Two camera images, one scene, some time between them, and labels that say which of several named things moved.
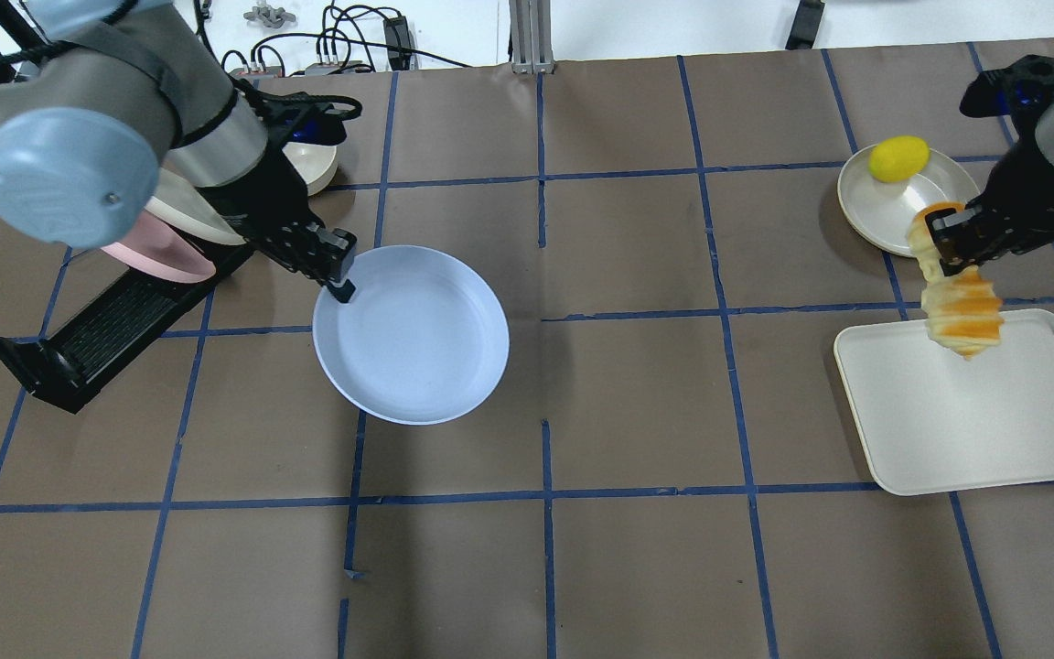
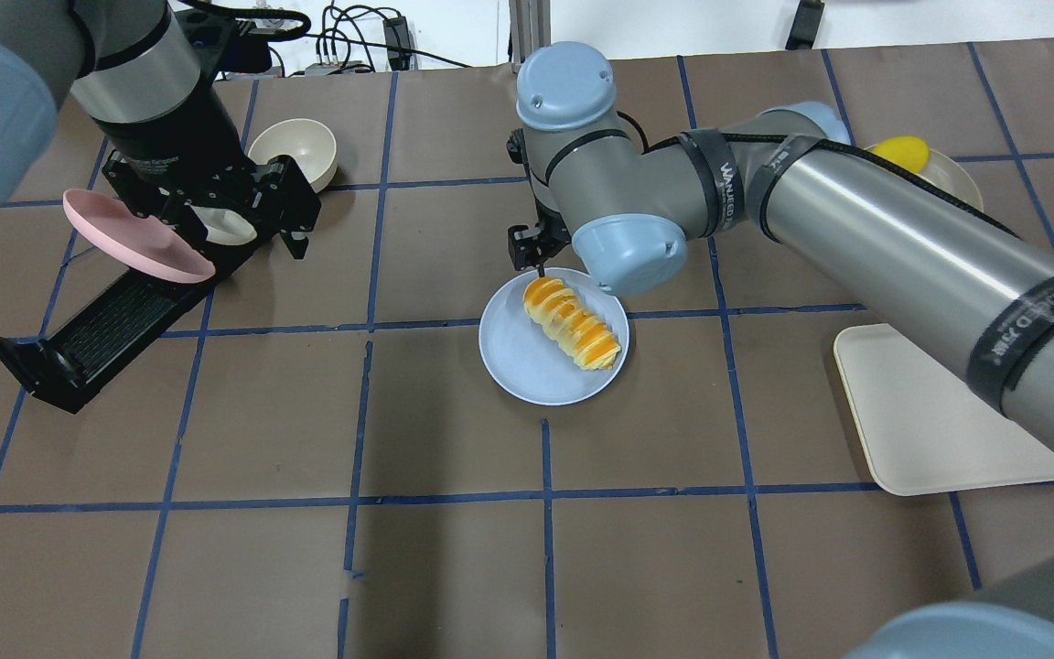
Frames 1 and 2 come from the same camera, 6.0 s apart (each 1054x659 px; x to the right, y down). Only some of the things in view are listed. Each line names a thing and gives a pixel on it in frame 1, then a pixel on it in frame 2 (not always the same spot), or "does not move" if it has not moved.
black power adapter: [397, 41] does not move
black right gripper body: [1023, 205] → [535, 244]
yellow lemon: [898, 158] does not move
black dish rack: [66, 364] does not move
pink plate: [157, 250] does not move
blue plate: [424, 339] → [525, 361]
